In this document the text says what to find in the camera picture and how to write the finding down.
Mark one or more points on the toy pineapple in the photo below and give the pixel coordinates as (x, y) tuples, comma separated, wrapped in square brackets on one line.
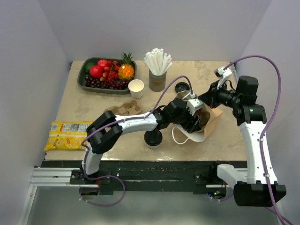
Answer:
[(126, 69)]

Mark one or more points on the white paper straws bundle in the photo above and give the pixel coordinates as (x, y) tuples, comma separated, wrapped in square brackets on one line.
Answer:
[(158, 61)]

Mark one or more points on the grey straw holder cup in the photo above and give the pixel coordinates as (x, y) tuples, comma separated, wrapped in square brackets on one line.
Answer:
[(157, 82)]

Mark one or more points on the dark grapes bunch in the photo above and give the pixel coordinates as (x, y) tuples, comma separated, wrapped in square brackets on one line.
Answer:
[(106, 83)]

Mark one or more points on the yellow snack bag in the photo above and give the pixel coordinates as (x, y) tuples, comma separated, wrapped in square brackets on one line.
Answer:
[(67, 135)]

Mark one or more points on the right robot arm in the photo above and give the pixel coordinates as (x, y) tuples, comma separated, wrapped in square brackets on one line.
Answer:
[(259, 187)]

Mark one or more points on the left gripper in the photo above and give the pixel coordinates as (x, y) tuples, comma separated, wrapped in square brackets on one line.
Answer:
[(191, 127)]

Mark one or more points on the white paper cup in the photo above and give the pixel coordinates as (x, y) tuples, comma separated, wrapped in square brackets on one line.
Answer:
[(153, 147), (136, 87)]

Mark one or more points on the brown cardboard cup carrier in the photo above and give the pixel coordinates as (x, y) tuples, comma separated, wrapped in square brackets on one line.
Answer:
[(131, 107)]

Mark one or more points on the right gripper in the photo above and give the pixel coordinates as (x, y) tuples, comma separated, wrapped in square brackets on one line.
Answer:
[(210, 97)]

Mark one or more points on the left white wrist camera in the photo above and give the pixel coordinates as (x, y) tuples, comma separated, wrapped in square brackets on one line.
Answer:
[(193, 105)]

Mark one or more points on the brown paper bag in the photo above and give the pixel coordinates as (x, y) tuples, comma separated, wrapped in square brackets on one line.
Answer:
[(209, 120)]

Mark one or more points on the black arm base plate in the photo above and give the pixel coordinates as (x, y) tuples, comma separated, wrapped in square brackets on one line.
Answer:
[(198, 177)]

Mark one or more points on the green lime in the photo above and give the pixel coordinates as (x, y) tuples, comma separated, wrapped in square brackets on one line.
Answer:
[(88, 66)]

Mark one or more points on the black cup lid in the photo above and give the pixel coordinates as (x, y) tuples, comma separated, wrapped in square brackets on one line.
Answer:
[(182, 86), (153, 138)]

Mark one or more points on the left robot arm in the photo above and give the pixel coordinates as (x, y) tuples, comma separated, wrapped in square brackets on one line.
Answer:
[(104, 132)]

